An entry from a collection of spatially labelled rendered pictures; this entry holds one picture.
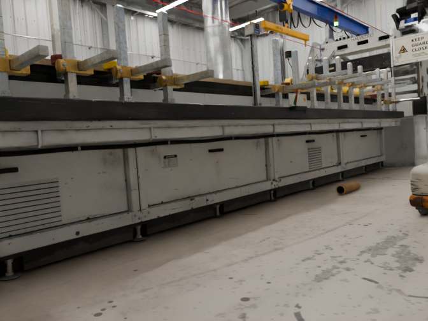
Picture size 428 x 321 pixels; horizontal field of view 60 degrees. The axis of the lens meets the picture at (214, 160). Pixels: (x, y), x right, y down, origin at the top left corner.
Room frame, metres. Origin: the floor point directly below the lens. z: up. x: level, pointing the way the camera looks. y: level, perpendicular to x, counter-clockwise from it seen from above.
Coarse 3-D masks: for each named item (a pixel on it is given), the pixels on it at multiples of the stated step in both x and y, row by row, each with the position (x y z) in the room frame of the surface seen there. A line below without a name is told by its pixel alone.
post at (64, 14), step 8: (64, 0) 1.46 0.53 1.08; (64, 8) 1.45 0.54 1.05; (64, 16) 1.45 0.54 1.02; (64, 24) 1.45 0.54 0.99; (64, 32) 1.45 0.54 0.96; (72, 32) 1.47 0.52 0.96; (64, 40) 1.45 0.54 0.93; (72, 40) 1.47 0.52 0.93; (64, 48) 1.45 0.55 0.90; (72, 48) 1.47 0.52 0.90; (64, 56) 1.46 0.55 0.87; (72, 56) 1.47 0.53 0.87; (64, 80) 1.47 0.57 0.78; (72, 80) 1.46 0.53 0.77; (72, 88) 1.46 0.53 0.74
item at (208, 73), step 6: (198, 72) 1.72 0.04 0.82; (204, 72) 1.70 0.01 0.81; (210, 72) 1.68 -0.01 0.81; (180, 78) 1.81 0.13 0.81; (186, 78) 1.78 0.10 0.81; (192, 78) 1.75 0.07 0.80; (198, 78) 1.73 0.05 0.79; (150, 84) 1.96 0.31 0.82; (156, 84) 1.94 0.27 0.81; (156, 90) 1.96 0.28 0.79
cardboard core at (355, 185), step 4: (356, 180) 3.12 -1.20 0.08; (344, 184) 2.94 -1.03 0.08; (348, 184) 2.97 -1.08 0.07; (352, 184) 3.01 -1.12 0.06; (356, 184) 3.05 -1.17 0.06; (336, 188) 2.93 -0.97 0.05; (340, 188) 2.98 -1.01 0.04; (344, 188) 2.89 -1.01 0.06; (348, 188) 2.93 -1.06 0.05; (352, 188) 2.98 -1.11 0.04; (356, 188) 3.05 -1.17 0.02; (340, 192) 2.94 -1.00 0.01; (344, 192) 2.89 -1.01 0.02
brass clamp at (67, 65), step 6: (60, 60) 1.43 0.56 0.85; (66, 60) 1.44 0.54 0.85; (72, 60) 1.46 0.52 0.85; (78, 60) 1.48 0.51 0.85; (60, 66) 1.43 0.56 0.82; (66, 66) 1.44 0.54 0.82; (72, 66) 1.45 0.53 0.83; (60, 72) 1.44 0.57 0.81; (66, 72) 1.45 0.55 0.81; (72, 72) 1.46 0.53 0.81; (78, 72) 1.47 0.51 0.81; (84, 72) 1.49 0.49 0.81; (90, 72) 1.51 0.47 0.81
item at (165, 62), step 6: (162, 60) 1.51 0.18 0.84; (168, 60) 1.50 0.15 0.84; (138, 66) 1.62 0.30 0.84; (144, 66) 1.59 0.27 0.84; (150, 66) 1.56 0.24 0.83; (156, 66) 1.54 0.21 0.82; (162, 66) 1.51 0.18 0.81; (168, 66) 1.52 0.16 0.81; (132, 72) 1.65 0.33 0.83; (138, 72) 1.62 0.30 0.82; (144, 72) 1.60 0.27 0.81; (108, 78) 1.78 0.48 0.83; (114, 78) 1.75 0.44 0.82
